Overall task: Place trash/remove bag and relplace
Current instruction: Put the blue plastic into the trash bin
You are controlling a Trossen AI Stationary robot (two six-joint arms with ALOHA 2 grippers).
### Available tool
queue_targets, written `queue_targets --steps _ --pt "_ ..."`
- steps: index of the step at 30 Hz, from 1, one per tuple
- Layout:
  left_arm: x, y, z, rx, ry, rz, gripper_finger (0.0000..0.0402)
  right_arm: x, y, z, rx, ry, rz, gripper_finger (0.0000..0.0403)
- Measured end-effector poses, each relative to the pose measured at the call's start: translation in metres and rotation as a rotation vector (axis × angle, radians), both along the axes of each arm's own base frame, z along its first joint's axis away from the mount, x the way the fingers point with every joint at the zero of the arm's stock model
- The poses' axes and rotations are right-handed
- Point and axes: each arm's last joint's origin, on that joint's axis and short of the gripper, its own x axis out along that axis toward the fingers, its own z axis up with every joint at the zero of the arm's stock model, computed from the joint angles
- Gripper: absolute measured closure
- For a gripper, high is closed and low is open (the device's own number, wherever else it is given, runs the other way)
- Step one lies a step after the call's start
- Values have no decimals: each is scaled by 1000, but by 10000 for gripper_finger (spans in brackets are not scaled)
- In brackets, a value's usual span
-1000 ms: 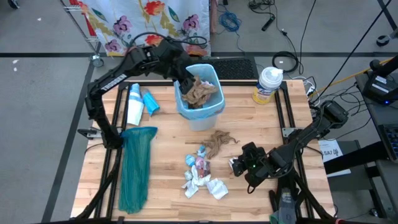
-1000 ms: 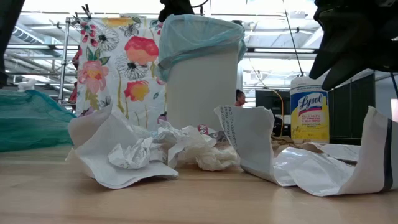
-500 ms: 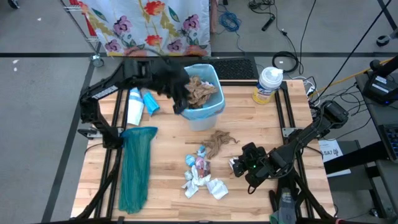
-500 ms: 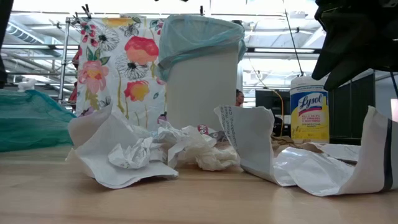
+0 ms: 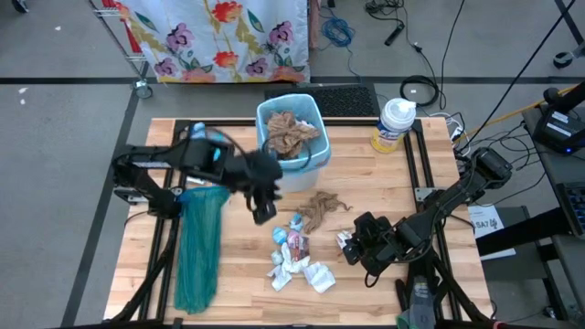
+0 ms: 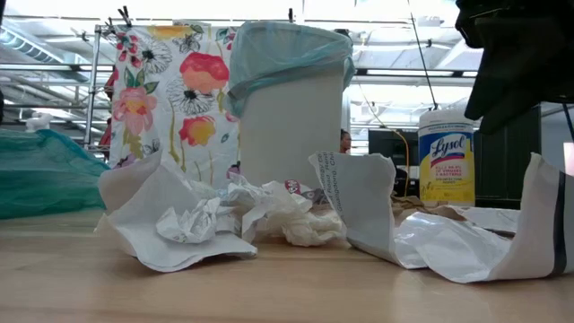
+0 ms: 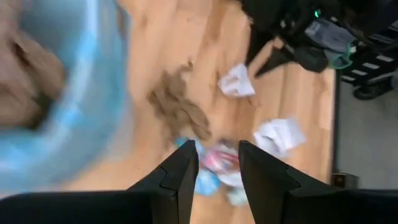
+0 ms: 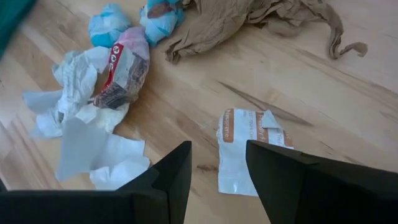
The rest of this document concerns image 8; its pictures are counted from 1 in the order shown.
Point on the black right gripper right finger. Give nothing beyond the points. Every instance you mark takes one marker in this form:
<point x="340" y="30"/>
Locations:
<point x="273" y="180"/>

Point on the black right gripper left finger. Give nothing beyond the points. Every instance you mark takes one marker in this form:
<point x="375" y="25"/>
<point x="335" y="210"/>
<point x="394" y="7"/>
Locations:
<point x="175" y="177"/>

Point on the white printed plastic wrapper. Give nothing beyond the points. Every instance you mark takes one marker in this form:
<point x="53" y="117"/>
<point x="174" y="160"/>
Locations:
<point x="236" y="161"/>

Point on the white paper pile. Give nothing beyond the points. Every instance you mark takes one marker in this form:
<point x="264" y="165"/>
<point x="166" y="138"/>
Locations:
<point x="93" y="155"/>

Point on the red white snack wrapper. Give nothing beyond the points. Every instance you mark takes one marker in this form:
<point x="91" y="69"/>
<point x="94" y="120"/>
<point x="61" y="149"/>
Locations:
<point x="127" y="81"/>

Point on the pink plastic wad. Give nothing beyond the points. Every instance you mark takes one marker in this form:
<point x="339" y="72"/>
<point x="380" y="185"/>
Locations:
<point x="135" y="39"/>

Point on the light blue plastic wad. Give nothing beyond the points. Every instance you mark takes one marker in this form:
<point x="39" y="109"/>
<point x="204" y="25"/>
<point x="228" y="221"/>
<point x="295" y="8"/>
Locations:
<point x="107" y="26"/>
<point x="160" y="18"/>

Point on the large brown paper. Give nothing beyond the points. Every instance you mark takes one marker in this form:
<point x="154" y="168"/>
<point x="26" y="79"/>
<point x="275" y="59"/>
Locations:
<point x="224" y="21"/>

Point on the teal mesh cloth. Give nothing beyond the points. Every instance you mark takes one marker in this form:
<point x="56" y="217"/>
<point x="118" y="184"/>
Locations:
<point x="12" y="15"/>

